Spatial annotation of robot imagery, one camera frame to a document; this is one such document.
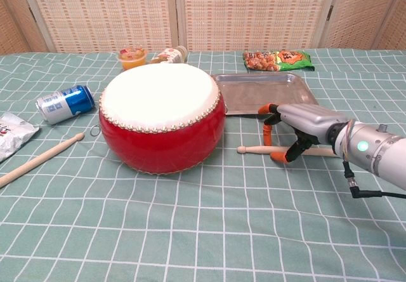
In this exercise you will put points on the red drum white skin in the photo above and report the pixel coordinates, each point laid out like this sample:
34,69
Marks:
158,142

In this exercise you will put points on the blue white drink can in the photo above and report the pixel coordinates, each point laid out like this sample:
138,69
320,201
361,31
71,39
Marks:
69,102

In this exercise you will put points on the green orange snack bag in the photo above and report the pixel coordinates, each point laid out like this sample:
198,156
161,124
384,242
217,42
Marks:
276,61

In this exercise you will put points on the bamboo folding screen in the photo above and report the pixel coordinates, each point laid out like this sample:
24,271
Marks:
95,15

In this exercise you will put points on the orange fruit jelly cup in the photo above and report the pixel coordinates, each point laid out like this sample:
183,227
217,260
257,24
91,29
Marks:
132,60

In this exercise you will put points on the yellow tea bottle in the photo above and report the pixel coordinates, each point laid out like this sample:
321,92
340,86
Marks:
168,56

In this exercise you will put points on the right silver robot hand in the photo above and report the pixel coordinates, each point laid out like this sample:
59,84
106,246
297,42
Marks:
311,120

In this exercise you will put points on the wooden drumstick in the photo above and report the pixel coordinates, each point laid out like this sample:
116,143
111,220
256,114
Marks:
257,149
41,159

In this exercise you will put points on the silver metal tray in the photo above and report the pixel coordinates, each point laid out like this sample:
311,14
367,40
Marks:
253,91

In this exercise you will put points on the green checked tablecloth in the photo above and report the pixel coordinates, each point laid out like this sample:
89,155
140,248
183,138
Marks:
222,231

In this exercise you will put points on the white snack bag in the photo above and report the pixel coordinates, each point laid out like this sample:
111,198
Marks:
12,136

